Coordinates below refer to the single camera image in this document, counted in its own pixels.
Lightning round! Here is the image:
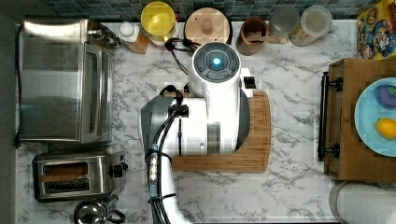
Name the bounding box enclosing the silver two-slot toaster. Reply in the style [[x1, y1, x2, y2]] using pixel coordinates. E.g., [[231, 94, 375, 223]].
[[32, 150, 128, 203]]

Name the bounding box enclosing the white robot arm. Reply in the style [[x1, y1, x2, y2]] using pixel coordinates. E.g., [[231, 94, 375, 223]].
[[139, 42, 253, 224]]

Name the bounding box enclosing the stainless steel toaster oven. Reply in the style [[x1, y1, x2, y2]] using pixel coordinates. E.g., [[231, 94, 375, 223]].
[[18, 17, 120, 144]]

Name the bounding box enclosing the toast slice in toaster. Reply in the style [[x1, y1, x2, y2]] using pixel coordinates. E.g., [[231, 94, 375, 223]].
[[41, 162, 88, 182]]

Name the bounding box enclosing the bamboo cutting board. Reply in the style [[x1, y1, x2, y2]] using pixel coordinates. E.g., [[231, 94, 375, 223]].
[[172, 91, 271, 173]]

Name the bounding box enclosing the black jar with wooden lid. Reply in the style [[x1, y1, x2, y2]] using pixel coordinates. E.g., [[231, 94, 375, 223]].
[[184, 7, 233, 44]]

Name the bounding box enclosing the brown wooden utensil jar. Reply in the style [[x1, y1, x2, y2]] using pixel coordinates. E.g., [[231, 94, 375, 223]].
[[235, 18, 288, 56]]

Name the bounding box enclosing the yellow measuring cup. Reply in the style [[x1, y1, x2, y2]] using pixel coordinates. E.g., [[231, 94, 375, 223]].
[[140, 1, 178, 45]]

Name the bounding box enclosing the white-capped spice bottle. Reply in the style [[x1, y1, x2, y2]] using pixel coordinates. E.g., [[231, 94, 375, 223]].
[[119, 21, 149, 54]]

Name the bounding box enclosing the frosted clear glass jar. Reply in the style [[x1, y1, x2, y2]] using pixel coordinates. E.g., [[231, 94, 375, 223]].
[[269, 6, 300, 37]]

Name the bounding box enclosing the clear jar with white lid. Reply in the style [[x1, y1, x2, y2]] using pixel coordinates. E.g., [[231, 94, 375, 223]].
[[289, 5, 332, 47]]

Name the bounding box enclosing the light blue plate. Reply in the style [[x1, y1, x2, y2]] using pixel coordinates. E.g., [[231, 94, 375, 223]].
[[354, 77, 396, 158]]

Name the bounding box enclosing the purple toy eggplant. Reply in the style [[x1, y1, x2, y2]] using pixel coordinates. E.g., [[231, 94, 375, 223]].
[[375, 84, 396, 109]]

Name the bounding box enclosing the yellow toy lemon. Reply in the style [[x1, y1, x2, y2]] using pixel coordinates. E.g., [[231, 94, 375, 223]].
[[375, 118, 396, 139]]

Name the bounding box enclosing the colourful cereal box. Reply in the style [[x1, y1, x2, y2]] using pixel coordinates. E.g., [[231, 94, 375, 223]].
[[357, 0, 396, 60]]

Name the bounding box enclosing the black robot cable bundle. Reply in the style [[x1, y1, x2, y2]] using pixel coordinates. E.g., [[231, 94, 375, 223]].
[[145, 36, 202, 224]]

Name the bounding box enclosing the wooden tray with black handle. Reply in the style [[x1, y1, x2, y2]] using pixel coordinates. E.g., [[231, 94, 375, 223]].
[[318, 59, 395, 183]]

